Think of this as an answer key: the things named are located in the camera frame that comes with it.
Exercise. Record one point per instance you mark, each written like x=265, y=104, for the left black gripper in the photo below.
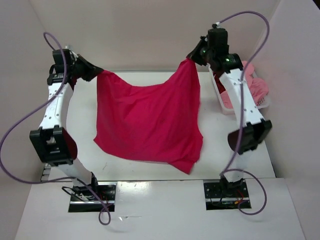
x=92, y=70

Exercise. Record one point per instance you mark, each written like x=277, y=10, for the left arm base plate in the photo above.
x=87, y=203

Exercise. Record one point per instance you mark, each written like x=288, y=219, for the light pink t shirt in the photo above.
x=257, y=86

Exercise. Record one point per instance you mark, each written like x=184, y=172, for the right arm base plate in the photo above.
x=217, y=199

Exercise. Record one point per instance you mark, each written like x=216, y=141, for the dark red t shirt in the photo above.
x=219, y=85

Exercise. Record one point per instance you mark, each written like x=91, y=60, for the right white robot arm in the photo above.
x=253, y=127

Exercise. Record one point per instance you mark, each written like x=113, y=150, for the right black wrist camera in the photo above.
x=217, y=40

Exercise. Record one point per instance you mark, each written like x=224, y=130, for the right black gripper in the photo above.
x=194, y=55

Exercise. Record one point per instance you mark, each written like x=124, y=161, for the magenta t shirt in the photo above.
x=156, y=123

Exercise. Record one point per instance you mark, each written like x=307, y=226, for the white plastic laundry basket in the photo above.
x=264, y=104

